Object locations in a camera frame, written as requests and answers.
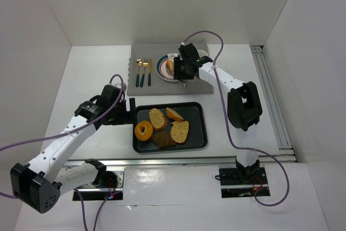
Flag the light green mug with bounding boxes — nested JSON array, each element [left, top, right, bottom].
[[197, 50, 209, 57]]

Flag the aluminium rail front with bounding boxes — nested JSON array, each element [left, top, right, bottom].
[[58, 156, 271, 168]]

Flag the gold knife green handle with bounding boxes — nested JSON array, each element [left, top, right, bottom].
[[148, 59, 152, 87]]

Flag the black baking tray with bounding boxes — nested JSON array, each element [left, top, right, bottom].
[[132, 102, 208, 154]]

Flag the orange glazed donut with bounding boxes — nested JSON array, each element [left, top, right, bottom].
[[134, 121, 154, 142]]

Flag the bread slice lower right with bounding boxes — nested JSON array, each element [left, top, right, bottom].
[[170, 121, 189, 144]]

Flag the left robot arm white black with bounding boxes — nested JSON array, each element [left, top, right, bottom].
[[10, 84, 136, 214]]

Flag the bread slice left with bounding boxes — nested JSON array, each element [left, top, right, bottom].
[[149, 108, 168, 131]]

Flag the gold spoon green handle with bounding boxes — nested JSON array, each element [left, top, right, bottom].
[[135, 59, 143, 87]]

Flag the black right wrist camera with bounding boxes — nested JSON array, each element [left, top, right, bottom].
[[178, 43, 199, 62]]

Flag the grey cloth placemat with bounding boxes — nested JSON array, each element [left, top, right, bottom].
[[127, 43, 214, 96]]

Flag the white plate green red rim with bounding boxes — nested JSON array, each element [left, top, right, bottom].
[[155, 53, 180, 82]]

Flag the brown chocolate croissant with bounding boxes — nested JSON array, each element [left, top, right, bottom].
[[150, 131, 176, 149]]

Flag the aluminium rail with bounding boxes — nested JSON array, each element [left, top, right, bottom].
[[58, 156, 271, 168], [250, 45, 297, 163]]

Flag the bread slice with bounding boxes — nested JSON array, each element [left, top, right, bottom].
[[170, 121, 189, 144], [149, 108, 168, 131]]

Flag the bread slice upper wedge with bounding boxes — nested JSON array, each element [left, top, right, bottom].
[[166, 108, 184, 122]]

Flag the aluminium rail right side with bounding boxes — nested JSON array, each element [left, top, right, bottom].
[[250, 45, 297, 163]]

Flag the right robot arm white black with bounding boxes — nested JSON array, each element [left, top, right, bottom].
[[174, 56, 263, 180]]

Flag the orange round bun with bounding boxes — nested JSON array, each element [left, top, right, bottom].
[[165, 60, 174, 76]]

